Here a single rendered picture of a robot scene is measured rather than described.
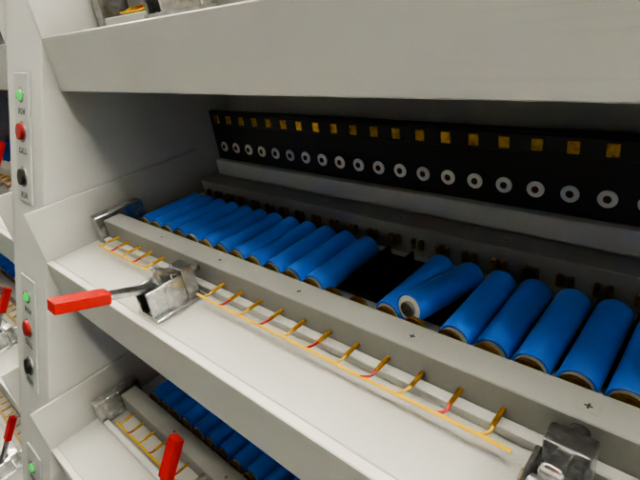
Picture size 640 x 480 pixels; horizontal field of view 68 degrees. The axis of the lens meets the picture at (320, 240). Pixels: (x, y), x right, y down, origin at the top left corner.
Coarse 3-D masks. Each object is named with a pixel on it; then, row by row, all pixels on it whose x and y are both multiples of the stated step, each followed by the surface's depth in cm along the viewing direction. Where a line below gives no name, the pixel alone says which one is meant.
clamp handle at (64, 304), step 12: (156, 276) 33; (132, 288) 32; (144, 288) 33; (48, 300) 29; (60, 300) 29; (72, 300) 29; (84, 300) 30; (96, 300) 30; (108, 300) 31; (60, 312) 29
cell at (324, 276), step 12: (360, 240) 35; (372, 240) 35; (348, 252) 34; (360, 252) 34; (372, 252) 35; (324, 264) 33; (336, 264) 33; (348, 264) 33; (360, 264) 34; (312, 276) 32; (324, 276) 32; (336, 276) 32; (324, 288) 32
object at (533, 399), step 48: (144, 240) 41; (240, 288) 33; (288, 288) 30; (336, 336) 27; (384, 336) 25; (432, 336) 24; (432, 384) 24; (480, 384) 21; (528, 384) 20; (480, 432) 20; (624, 432) 18
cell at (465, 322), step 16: (496, 272) 29; (480, 288) 28; (496, 288) 28; (512, 288) 28; (464, 304) 27; (480, 304) 26; (496, 304) 27; (448, 320) 26; (464, 320) 25; (480, 320) 26; (464, 336) 25
